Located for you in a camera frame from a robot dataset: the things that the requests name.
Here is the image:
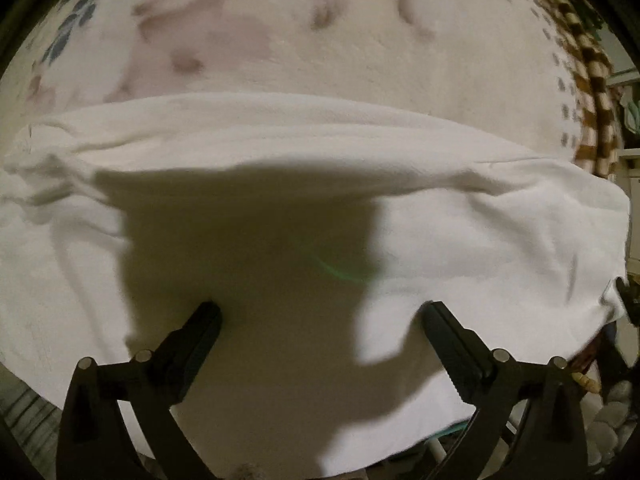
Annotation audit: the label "white pants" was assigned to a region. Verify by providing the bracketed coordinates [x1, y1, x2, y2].
[1, 93, 629, 479]

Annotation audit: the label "white shelf unit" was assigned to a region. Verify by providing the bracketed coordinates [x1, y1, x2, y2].
[608, 68, 639, 273]

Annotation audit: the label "floral fleece blanket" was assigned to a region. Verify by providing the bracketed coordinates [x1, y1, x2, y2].
[1, 0, 620, 178]

